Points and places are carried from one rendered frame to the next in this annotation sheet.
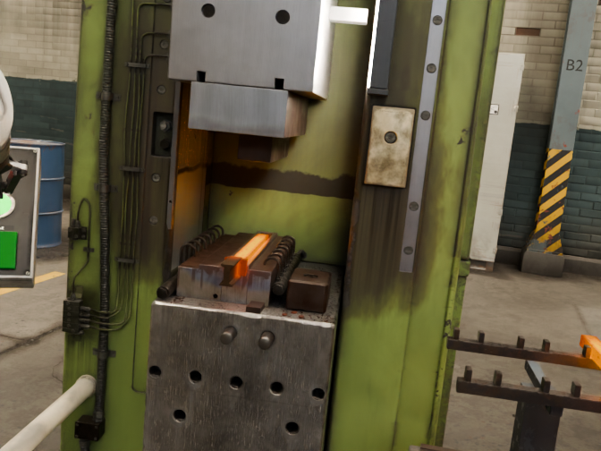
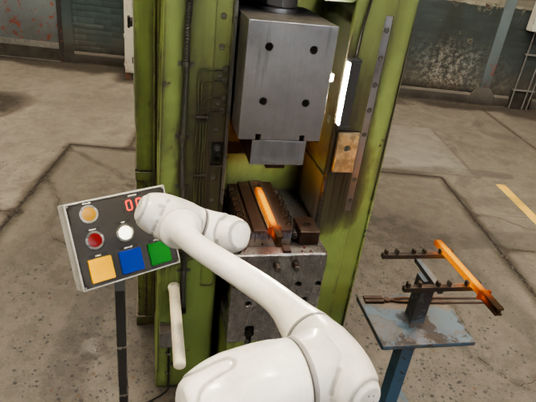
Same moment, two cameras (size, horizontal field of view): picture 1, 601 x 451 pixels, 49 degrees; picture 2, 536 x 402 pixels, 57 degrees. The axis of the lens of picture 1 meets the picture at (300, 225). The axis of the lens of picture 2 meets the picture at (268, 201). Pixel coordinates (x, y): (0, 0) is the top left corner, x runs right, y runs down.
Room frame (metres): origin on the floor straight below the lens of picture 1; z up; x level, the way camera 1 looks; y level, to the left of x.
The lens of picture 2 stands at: (-0.19, 0.75, 1.99)
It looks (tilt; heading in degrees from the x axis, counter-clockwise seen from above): 28 degrees down; 339
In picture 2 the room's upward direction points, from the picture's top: 7 degrees clockwise
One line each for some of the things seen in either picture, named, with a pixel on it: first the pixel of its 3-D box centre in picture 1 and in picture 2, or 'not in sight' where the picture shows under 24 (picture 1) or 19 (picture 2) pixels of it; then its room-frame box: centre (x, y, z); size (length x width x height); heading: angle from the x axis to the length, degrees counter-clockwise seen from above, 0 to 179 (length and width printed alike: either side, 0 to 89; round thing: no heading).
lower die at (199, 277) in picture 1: (242, 261); (256, 210); (1.56, 0.13, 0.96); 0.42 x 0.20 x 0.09; 175
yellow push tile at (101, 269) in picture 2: not in sight; (101, 269); (1.17, 0.77, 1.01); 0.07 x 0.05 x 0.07; 110
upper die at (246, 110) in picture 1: (255, 111); (266, 132); (1.56, 0.13, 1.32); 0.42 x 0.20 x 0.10; 175
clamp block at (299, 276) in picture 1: (309, 290); (305, 230); (1.39, -0.03, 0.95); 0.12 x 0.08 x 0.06; 175
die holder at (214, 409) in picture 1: (256, 367); (262, 259); (1.56, 0.07, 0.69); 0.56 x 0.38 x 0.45; 175
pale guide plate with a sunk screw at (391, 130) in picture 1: (389, 147); (344, 152); (1.45, -0.18, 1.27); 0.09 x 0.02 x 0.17; 85
